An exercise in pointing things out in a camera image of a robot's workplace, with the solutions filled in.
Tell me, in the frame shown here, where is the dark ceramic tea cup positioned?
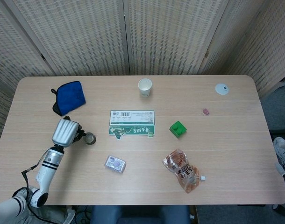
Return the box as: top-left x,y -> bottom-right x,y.
83,132 -> 97,145

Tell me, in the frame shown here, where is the blue seat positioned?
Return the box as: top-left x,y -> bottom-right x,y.
90,205 -> 192,224

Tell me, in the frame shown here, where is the green tea packaging card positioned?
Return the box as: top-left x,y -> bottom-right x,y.
108,125 -> 156,140

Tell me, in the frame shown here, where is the small plastic wrapped packet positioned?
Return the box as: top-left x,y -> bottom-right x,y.
104,155 -> 127,174

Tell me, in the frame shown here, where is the blue cloth pot holder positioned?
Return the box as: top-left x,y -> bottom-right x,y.
50,81 -> 86,117

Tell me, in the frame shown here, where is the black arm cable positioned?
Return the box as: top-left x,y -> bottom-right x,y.
21,150 -> 68,224

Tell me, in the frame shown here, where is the white black sneaker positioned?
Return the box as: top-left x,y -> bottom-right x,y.
273,137 -> 285,167

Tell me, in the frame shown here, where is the white paper cup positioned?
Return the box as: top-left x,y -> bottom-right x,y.
137,78 -> 153,98

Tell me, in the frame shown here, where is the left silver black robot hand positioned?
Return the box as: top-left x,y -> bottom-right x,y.
51,116 -> 86,148

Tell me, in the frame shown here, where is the orange spout drink pouch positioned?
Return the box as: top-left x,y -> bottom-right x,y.
162,148 -> 207,194

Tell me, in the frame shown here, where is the black floor stand bar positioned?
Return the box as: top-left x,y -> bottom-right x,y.
270,129 -> 285,140

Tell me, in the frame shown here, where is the woven folding screen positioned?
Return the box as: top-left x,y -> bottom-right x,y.
0,0 -> 285,159

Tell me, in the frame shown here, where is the green toy building brick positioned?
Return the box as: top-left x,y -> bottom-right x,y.
169,120 -> 188,140

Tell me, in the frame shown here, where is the white round table grommet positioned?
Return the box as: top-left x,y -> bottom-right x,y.
215,83 -> 231,96

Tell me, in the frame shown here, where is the black cast iron teapot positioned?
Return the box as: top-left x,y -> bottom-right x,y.
71,126 -> 87,143

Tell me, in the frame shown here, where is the grey sneaker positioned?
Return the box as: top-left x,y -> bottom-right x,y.
62,206 -> 76,224

